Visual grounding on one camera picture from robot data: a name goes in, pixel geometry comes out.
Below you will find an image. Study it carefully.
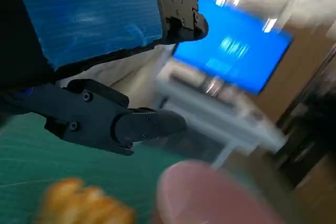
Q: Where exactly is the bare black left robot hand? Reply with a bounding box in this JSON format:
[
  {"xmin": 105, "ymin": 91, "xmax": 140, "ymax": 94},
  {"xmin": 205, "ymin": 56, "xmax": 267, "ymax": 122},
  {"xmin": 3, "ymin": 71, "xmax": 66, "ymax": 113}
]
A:
[{"xmin": 0, "ymin": 0, "xmax": 209, "ymax": 156}]

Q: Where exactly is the long twisted toy bread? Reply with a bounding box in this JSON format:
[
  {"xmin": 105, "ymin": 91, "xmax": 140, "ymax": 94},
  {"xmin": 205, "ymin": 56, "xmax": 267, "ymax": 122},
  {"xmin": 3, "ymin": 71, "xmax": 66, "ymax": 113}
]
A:
[{"xmin": 36, "ymin": 177, "xmax": 138, "ymax": 224}]

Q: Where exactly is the pink bowl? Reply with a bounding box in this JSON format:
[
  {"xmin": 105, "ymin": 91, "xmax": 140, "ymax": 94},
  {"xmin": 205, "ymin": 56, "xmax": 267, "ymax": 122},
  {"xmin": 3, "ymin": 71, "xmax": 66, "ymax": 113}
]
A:
[{"xmin": 153, "ymin": 160, "xmax": 287, "ymax": 224}]

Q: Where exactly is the green cutting mat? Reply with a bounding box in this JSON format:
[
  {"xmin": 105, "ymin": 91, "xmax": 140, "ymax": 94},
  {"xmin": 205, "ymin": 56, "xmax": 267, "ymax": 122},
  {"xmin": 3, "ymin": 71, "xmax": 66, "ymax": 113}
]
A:
[{"xmin": 0, "ymin": 112, "xmax": 226, "ymax": 224}]

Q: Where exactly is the blue screen monitor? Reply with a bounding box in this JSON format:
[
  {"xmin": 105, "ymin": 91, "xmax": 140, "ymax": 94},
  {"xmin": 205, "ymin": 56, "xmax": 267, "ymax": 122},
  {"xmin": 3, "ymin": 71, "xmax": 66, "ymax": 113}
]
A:
[{"xmin": 172, "ymin": 0, "xmax": 295, "ymax": 97}]

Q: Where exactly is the white desk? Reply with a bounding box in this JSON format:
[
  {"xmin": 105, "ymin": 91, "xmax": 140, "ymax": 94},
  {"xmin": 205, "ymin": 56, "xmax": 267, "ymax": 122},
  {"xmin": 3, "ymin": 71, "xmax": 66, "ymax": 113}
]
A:
[{"xmin": 154, "ymin": 72, "xmax": 289, "ymax": 170}]

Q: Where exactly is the dark shelf unit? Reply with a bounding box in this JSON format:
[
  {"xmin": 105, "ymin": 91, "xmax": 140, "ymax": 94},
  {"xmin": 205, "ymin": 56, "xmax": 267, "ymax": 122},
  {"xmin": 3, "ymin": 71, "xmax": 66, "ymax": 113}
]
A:
[{"xmin": 275, "ymin": 50, "xmax": 336, "ymax": 191}]

